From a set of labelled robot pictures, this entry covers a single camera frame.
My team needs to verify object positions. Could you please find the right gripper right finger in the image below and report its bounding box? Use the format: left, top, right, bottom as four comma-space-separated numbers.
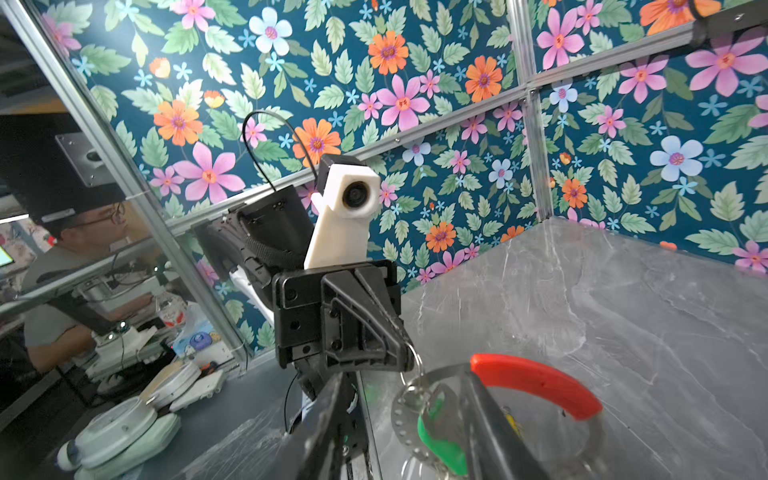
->
459, 370, 549, 480

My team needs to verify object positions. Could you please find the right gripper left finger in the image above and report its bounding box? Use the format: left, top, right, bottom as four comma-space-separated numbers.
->
266, 373, 360, 480

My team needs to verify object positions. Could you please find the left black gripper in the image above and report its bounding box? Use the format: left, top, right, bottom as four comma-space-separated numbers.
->
273, 260, 414, 373

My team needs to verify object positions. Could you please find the keyring with coloured keys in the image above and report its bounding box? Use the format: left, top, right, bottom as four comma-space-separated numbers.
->
376, 344, 604, 479

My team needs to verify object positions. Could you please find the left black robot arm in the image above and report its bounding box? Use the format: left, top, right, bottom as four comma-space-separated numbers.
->
194, 187, 415, 372

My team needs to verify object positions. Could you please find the person behind glass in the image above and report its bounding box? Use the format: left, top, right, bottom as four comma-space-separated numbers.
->
20, 200, 163, 373

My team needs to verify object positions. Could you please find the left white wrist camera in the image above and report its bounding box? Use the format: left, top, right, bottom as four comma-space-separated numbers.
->
303, 154, 381, 270

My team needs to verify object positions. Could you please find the left camera cable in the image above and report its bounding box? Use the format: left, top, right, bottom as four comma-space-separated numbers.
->
241, 109, 319, 193

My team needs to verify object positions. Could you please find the black hook rail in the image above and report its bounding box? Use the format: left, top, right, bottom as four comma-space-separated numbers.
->
687, 0, 767, 48

